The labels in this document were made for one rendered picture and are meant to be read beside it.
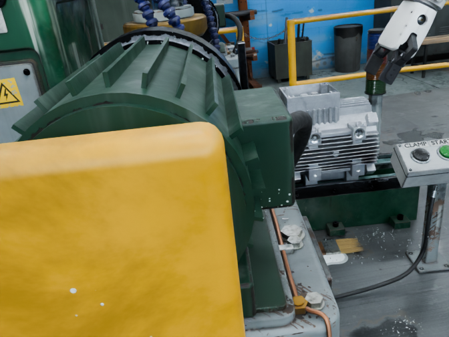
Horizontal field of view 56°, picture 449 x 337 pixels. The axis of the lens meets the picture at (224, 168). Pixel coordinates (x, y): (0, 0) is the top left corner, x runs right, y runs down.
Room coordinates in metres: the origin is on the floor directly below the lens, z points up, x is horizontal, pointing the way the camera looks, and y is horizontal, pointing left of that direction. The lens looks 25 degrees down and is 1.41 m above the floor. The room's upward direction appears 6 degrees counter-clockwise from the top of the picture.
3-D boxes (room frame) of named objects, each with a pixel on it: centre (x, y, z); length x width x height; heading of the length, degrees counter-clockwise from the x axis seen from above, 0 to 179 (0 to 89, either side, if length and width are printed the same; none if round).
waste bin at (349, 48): (5.91, -1.89, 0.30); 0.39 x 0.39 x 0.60
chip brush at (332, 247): (0.81, -0.20, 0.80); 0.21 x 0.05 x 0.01; 90
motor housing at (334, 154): (0.96, -0.25, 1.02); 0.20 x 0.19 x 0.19; 91
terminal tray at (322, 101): (0.96, -0.21, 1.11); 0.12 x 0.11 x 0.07; 91
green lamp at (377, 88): (1.25, -0.49, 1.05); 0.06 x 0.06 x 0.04
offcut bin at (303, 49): (5.75, -1.06, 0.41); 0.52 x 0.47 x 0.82; 96
